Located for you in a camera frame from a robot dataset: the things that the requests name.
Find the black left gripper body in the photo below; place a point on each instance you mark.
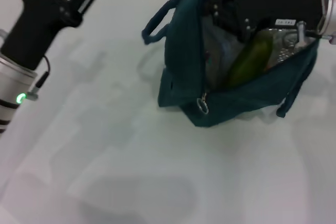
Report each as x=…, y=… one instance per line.
x=39, y=24

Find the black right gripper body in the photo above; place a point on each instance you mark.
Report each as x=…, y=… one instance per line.
x=275, y=1

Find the clear plastic food container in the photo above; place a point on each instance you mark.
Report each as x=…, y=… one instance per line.
x=220, y=51

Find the green cucumber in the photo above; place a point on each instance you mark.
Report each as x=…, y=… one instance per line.
x=249, y=58

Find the dark teal insulated lunch bag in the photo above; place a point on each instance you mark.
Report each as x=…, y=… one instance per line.
x=183, y=64

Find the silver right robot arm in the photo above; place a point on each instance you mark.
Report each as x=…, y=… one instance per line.
x=329, y=6

